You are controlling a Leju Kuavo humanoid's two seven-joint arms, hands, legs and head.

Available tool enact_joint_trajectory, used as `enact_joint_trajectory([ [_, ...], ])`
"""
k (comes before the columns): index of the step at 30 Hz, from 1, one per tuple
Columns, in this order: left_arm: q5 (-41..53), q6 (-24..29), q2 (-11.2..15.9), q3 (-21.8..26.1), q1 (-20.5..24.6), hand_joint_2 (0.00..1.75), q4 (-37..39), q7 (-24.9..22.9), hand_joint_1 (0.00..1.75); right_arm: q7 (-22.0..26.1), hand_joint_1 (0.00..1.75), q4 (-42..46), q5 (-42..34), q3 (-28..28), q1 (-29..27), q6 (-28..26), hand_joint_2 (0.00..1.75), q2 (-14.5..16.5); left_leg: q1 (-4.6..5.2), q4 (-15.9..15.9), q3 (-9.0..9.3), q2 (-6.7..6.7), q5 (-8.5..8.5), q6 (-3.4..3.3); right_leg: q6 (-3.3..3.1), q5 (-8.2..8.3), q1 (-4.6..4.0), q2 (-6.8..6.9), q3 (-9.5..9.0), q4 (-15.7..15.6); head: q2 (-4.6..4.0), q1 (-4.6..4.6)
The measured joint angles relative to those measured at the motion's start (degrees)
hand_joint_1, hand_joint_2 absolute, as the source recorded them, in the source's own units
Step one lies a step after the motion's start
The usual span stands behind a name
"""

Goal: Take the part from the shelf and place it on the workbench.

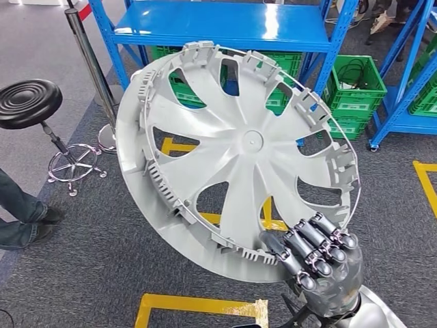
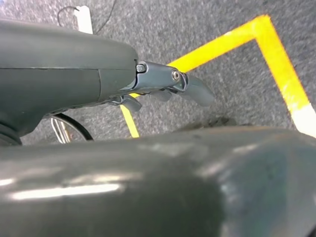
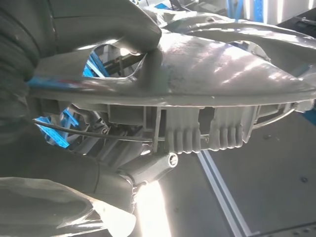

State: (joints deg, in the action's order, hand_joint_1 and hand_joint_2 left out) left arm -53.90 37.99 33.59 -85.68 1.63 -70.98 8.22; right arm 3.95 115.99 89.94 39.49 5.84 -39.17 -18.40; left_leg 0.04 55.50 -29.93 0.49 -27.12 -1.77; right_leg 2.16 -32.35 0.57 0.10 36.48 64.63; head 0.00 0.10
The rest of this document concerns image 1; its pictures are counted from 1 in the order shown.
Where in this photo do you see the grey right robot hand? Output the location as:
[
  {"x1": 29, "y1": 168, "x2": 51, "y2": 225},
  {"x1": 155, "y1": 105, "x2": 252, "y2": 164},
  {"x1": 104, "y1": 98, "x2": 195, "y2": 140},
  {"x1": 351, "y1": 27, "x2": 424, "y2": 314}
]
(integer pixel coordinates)
[{"x1": 259, "y1": 211, "x2": 365, "y2": 318}]

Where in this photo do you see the grey plastic wheel hubcap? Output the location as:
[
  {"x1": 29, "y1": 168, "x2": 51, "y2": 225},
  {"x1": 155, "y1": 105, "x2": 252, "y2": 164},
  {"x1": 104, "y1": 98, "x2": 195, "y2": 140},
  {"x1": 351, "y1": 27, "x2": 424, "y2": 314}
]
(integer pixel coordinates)
[{"x1": 115, "y1": 40, "x2": 362, "y2": 284}]

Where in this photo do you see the blue metal shelf rack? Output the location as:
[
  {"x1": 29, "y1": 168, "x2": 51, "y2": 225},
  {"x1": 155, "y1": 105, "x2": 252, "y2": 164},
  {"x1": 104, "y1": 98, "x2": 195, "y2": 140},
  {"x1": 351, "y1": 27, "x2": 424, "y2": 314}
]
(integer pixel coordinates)
[
  {"x1": 368, "y1": 0, "x2": 437, "y2": 153},
  {"x1": 88, "y1": 0, "x2": 360, "y2": 98}
]

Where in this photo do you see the green plastic crate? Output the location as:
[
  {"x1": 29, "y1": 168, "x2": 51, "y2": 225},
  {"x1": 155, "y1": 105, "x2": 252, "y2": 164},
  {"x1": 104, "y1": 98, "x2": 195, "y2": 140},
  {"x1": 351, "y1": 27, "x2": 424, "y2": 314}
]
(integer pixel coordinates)
[
  {"x1": 150, "y1": 44, "x2": 208, "y2": 111},
  {"x1": 316, "y1": 115, "x2": 368, "y2": 142},
  {"x1": 408, "y1": 32, "x2": 437, "y2": 85},
  {"x1": 222, "y1": 49, "x2": 305, "y2": 118},
  {"x1": 407, "y1": 81, "x2": 437, "y2": 119}
]

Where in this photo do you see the person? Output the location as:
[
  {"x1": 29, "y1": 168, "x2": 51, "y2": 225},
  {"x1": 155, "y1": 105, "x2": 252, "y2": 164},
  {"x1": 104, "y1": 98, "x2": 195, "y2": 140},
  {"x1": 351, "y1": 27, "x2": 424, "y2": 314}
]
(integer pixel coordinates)
[
  {"x1": 0, "y1": 167, "x2": 66, "y2": 253},
  {"x1": 363, "y1": 0, "x2": 415, "y2": 46}
]

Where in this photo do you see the red barrier belt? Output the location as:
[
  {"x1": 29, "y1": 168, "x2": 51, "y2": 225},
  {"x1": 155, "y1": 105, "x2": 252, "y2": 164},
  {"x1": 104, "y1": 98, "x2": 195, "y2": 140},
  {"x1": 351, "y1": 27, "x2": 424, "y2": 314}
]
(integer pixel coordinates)
[{"x1": 77, "y1": 2, "x2": 94, "y2": 23}]

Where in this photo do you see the black stool chrome base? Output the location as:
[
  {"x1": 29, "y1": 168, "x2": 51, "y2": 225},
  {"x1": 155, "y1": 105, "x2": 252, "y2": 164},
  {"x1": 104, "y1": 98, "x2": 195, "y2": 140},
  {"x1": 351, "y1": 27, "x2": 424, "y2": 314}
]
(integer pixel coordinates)
[{"x1": 0, "y1": 79, "x2": 108, "y2": 198}]

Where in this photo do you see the green crate holding cables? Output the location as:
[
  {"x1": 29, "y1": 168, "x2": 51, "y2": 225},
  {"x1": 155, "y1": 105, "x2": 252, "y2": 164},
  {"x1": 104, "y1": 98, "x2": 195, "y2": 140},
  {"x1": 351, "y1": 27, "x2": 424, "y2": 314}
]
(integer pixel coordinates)
[{"x1": 321, "y1": 55, "x2": 389, "y2": 122}]

